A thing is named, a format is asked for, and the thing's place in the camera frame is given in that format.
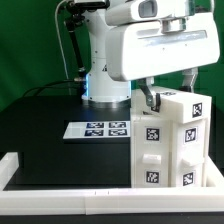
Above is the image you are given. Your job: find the white cable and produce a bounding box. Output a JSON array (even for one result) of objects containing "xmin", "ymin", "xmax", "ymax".
[{"xmin": 54, "ymin": 0, "xmax": 70, "ymax": 80}]

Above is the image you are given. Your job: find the black cable bundle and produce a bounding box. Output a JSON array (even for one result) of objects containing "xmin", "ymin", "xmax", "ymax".
[{"xmin": 21, "ymin": 79, "xmax": 87, "ymax": 98}]

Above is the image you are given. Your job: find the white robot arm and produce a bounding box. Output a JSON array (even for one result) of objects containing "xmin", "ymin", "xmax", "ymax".
[{"xmin": 84, "ymin": 0, "xmax": 220, "ymax": 107}]

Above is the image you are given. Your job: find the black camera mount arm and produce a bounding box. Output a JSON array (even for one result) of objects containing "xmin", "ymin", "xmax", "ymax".
[{"xmin": 61, "ymin": 0, "xmax": 109, "ymax": 81}]

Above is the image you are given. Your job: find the white sheet with markers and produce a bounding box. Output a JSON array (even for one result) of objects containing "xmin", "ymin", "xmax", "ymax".
[{"xmin": 63, "ymin": 121, "xmax": 130, "ymax": 140}]

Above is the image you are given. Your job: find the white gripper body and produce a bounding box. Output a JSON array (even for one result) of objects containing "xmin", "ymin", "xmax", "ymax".
[{"xmin": 105, "ymin": 16, "xmax": 220, "ymax": 81}]

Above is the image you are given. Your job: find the white cabinet door panel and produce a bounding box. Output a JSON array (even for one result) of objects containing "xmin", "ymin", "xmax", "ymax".
[
  {"xmin": 171, "ymin": 120, "xmax": 206, "ymax": 187},
  {"xmin": 131, "ymin": 115, "xmax": 171, "ymax": 188}
]

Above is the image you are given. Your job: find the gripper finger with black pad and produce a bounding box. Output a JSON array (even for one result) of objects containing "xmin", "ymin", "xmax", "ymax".
[
  {"xmin": 138, "ymin": 77, "xmax": 161, "ymax": 112},
  {"xmin": 180, "ymin": 67, "xmax": 198, "ymax": 92}
]

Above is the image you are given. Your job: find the white cabinet top block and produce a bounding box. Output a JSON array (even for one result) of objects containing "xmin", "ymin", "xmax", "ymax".
[{"xmin": 132, "ymin": 86, "xmax": 212, "ymax": 124}]

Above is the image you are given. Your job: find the white U-shaped fence frame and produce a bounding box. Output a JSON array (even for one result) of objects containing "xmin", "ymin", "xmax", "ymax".
[{"xmin": 0, "ymin": 153, "xmax": 224, "ymax": 215}]

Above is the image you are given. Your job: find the white cabinet body box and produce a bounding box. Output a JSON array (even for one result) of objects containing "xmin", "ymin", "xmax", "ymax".
[{"xmin": 131, "ymin": 114, "xmax": 210, "ymax": 188}]

